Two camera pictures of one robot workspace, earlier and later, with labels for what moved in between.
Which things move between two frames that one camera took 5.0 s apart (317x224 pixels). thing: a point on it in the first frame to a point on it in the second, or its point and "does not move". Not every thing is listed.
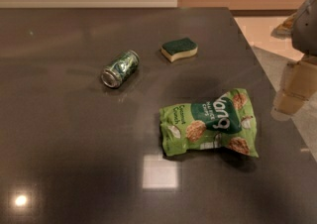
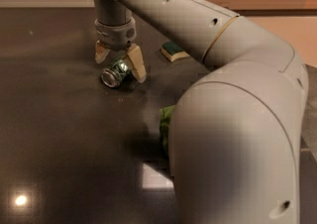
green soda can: x=120 y=69 does not move
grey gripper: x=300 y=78 to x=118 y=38
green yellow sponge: x=178 y=49 does not move
